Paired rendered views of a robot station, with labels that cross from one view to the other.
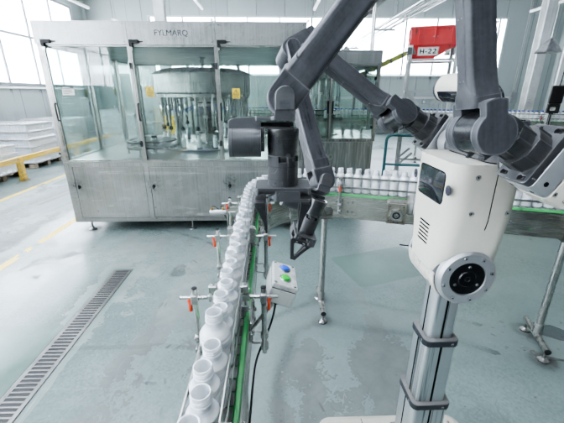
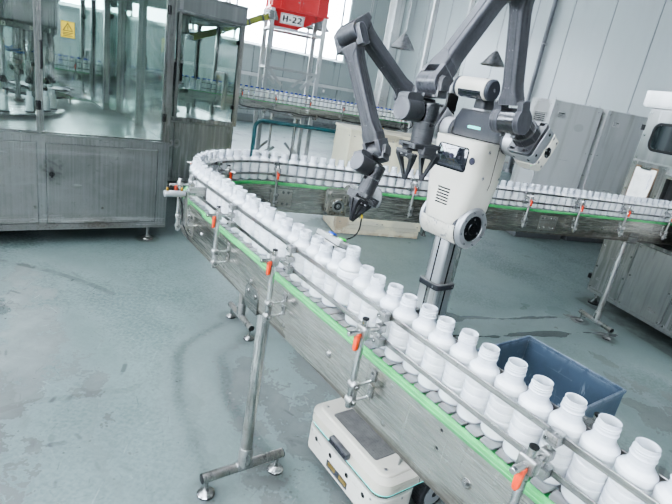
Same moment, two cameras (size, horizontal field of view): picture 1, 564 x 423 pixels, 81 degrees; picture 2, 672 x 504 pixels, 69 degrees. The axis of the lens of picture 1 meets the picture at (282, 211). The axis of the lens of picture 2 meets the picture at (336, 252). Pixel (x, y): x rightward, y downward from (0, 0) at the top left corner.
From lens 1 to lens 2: 1.00 m
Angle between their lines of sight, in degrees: 34
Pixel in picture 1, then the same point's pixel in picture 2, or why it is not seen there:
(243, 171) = (77, 153)
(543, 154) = (537, 137)
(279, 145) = (432, 114)
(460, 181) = (480, 155)
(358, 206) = (294, 197)
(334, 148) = (182, 130)
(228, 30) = not seen: outside the picture
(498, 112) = (526, 109)
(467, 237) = (477, 196)
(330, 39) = (464, 50)
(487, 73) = (520, 85)
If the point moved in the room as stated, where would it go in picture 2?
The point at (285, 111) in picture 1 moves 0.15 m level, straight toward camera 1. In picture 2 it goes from (443, 92) to (488, 99)
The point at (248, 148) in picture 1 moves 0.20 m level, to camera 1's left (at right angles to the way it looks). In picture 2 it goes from (417, 114) to (352, 104)
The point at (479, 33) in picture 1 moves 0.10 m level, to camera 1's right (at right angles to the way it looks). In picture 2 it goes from (520, 61) to (541, 67)
